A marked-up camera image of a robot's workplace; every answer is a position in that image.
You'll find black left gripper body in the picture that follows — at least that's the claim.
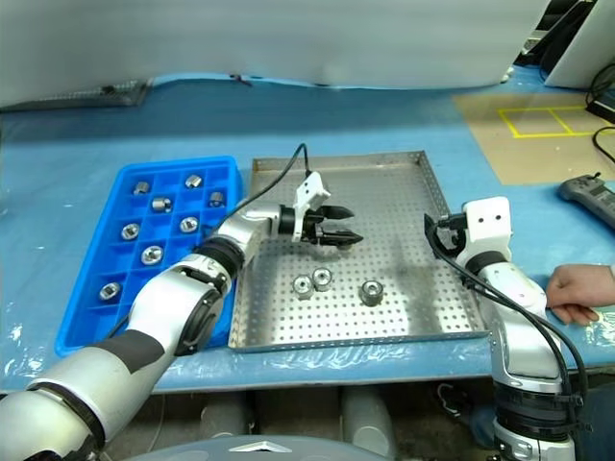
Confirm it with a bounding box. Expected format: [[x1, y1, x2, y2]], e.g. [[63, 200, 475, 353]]
[[303, 206, 331, 245]]

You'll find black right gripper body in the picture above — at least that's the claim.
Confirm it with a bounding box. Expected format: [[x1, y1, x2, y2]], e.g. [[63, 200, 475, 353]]
[[434, 213, 470, 255]]

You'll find perforated steel tray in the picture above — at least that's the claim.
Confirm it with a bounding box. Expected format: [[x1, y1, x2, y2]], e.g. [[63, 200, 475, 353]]
[[227, 149, 492, 355]]

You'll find blue compartment tray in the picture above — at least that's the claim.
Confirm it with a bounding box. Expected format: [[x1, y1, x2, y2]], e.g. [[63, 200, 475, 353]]
[[54, 155, 247, 359]]

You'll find black mesh tray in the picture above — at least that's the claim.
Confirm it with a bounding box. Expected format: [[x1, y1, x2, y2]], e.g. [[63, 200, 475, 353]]
[[0, 78, 154, 114]]

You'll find person's bare hand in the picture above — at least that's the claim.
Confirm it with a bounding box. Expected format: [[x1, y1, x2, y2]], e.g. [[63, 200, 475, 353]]
[[546, 263, 615, 326]]

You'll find brown cardboard sheet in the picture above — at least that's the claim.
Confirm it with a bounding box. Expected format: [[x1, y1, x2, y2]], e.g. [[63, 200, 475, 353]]
[[453, 91, 615, 186]]

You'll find grey remote controller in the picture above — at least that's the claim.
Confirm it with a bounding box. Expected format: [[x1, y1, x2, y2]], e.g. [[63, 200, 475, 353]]
[[557, 172, 615, 223]]

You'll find black shoe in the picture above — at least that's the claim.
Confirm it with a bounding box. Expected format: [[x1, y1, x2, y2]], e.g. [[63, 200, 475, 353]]
[[435, 382, 476, 425]]

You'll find grey cylinder under table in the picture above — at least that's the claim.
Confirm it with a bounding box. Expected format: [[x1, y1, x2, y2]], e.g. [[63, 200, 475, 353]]
[[341, 386, 397, 458], [200, 397, 247, 439]]

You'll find black flat device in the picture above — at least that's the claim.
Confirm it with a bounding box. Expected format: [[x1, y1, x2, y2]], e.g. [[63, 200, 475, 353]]
[[585, 88, 615, 125]]

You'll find grey robot torso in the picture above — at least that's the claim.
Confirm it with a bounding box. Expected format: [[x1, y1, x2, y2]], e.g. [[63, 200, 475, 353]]
[[141, 433, 385, 461]]

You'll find white board panel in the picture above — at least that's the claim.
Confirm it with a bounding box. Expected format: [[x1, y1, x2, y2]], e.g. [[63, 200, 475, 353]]
[[544, 0, 615, 91]]

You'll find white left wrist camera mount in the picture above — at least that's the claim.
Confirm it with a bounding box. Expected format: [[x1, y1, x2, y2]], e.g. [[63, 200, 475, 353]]
[[291, 172, 332, 242]]

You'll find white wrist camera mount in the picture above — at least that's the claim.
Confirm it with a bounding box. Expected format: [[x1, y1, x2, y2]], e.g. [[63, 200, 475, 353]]
[[461, 196, 514, 263], [291, 172, 332, 242]]

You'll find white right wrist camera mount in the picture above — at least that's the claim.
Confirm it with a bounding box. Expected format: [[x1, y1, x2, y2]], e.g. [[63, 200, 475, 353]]
[[461, 196, 514, 263]]

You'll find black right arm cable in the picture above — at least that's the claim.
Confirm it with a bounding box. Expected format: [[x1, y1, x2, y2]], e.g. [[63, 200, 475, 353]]
[[423, 212, 590, 409]]

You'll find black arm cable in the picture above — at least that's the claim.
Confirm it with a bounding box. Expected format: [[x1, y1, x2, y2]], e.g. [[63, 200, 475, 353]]
[[191, 142, 314, 254], [423, 212, 590, 409]]

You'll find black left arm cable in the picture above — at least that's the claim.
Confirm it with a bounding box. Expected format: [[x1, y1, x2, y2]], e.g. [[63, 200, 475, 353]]
[[191, 142, 314, 254]]

